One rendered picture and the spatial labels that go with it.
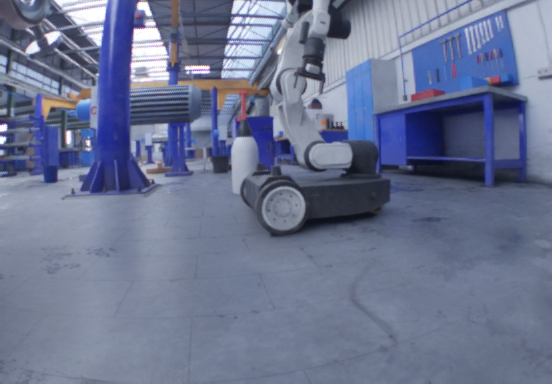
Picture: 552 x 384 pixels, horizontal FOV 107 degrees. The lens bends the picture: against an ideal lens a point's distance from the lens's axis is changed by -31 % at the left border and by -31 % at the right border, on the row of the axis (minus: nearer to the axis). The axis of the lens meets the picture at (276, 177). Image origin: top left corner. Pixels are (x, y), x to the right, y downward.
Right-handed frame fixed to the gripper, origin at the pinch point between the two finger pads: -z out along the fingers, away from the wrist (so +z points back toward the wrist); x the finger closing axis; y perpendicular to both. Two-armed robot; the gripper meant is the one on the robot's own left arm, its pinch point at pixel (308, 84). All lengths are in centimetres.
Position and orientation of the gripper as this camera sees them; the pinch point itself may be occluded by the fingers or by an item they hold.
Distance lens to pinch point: 117.6
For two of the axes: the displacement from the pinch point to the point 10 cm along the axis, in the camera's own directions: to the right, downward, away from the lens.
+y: 2.2, 0.7, -9.7
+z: 1.7, -9.9, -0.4
